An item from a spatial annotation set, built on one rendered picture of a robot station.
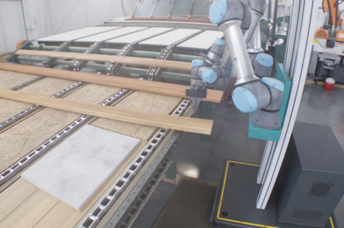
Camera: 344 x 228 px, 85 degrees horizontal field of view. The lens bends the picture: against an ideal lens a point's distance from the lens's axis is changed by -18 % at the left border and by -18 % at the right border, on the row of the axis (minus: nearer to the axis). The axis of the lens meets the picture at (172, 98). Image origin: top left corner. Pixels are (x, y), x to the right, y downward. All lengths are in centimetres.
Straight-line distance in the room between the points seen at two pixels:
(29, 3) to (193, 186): 677
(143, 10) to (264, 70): 664
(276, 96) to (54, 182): 118
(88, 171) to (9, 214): 46
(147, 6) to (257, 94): 717
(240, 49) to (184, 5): 651
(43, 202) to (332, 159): 163
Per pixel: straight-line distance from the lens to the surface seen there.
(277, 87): 106
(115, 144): 143
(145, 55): 314
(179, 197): 216
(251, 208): 175
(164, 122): 153
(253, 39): 163
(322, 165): 146
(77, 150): 145
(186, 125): 150
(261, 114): 111
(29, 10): 760
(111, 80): 235
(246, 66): 100
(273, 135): 114
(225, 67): 130
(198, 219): 202
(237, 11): 108
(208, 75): 123
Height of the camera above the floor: 167
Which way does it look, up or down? 25 degrees down
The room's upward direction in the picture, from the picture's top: straight up
